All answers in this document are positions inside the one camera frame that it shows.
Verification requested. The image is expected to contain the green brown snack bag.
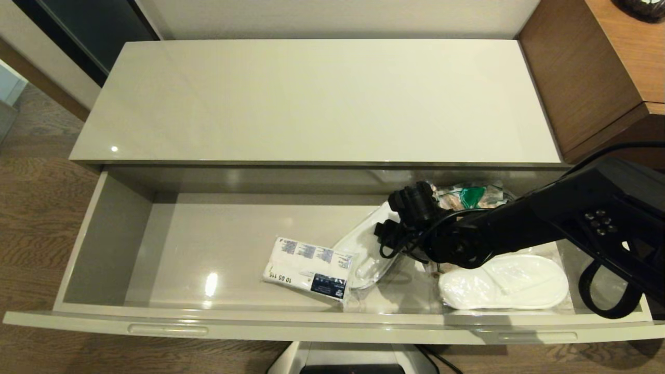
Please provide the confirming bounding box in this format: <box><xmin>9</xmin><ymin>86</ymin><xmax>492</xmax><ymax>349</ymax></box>
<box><xmin>431</xmin><ymin>181</ymin><xmax>517</xmax><ymax>213</ymax></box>

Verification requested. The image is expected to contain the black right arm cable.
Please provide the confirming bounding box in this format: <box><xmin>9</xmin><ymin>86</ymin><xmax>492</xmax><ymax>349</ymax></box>
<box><xmin>378</xmin><ymin>141</ymin><xmax>665</xmax><ymax>320</ymax></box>

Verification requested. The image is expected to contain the pale blue white furniture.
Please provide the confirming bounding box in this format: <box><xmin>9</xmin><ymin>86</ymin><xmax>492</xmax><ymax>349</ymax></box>
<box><xmin>0</xmin><ymin>60</ymin><xmax>28</xmax><ymax>143</ymax></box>

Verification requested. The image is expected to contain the black base cable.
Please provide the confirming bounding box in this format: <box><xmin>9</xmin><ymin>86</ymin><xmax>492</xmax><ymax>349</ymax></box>
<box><xmin>416</xmin><ymin>345</ymin><xmax>461</xmax><ymax>374</ymax></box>

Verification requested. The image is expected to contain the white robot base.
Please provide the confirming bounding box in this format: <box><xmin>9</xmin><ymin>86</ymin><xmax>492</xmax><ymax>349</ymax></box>
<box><xmin>267</xmin><ymin>341</ymin><xmax>440</xmax><ymax>374</ymax></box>

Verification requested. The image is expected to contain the dark glass door panel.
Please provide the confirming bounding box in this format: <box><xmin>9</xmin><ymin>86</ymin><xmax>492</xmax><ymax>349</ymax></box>
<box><xmin>10</xmin><ymin>0</ymin><xmax>159</xmax><ymax>88</ymax></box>

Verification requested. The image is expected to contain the white tissue pack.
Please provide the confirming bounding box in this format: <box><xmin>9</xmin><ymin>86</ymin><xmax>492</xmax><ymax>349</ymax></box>
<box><xmin>262</xmin><ymin>236</ymin><xmax>359</xmax><ymax>303</ymax></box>

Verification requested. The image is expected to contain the white bagged slipper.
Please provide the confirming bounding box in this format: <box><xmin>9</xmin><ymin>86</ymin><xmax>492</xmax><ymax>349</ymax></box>
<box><xmin>332</xmin><ymin>202</ymin><xmax>403</xmax><ymax>290</ymax></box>
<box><xmin>437</xmin><ymin>253</ymin><xmax>571</xmax><ymax>312</ymax></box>

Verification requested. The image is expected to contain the dark decorative bowl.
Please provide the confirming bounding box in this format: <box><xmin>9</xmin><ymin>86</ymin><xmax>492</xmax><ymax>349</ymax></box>
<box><xmin>612</xmin><ymin>0</ymin><xmax>665</xmax><ymax>24</ymax></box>

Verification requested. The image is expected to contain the beige glossy cabinet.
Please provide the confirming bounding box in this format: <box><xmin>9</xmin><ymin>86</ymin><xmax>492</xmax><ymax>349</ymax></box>
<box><xmin>69</xmin><ymin>39</ymin><xmax>627</xmax><ymax>198</ymax></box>

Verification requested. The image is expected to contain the brown wooden cabinet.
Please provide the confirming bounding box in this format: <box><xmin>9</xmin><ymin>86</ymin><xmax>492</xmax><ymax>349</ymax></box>
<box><xmin>517</xmin><ymin>0</ymin><xmax>665</xmax><ymax>171</ymax></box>

